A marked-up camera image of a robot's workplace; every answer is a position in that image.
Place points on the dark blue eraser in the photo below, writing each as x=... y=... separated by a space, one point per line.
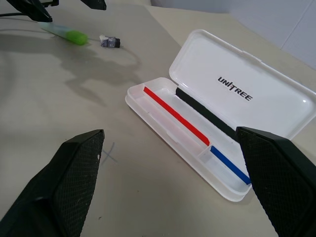
x=111 y=42

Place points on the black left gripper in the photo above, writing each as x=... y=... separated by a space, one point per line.
x=50 y=2

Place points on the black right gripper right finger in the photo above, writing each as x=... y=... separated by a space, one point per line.
x=284 y=185

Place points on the green capped translucent glue stick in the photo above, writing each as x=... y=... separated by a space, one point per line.
x=76 y=37

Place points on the white Unitree pencil case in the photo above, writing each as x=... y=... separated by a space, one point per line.
x=247 y=74

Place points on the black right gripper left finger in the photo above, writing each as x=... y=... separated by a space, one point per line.
x=61 y=187

